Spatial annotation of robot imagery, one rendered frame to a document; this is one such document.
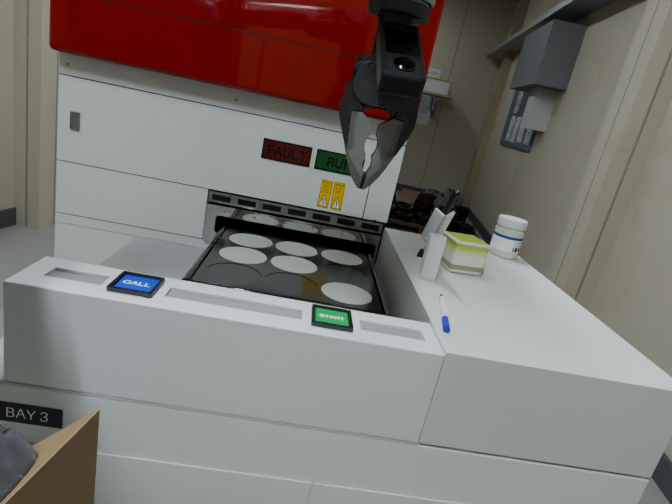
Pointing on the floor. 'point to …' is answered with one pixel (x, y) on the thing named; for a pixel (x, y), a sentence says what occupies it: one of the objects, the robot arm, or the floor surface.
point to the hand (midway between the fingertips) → (363, 179)
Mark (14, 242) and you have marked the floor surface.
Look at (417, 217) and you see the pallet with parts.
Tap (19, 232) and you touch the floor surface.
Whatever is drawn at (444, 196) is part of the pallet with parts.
